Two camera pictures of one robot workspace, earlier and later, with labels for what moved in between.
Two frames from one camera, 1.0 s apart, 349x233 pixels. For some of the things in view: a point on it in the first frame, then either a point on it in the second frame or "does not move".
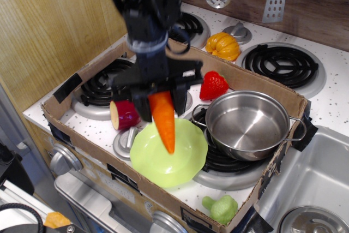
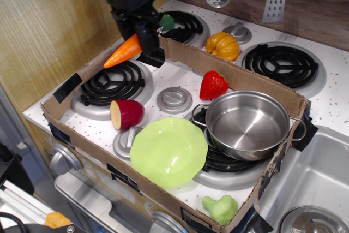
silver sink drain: x=313 y=219 does not move
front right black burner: x=223 y=172 does not move
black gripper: x=155 y=71 to x=135 y=1
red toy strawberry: x=214 y=85 does not move
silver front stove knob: x=122 y=143 does not move
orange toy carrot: x=162 y=105 to x=130 y=48
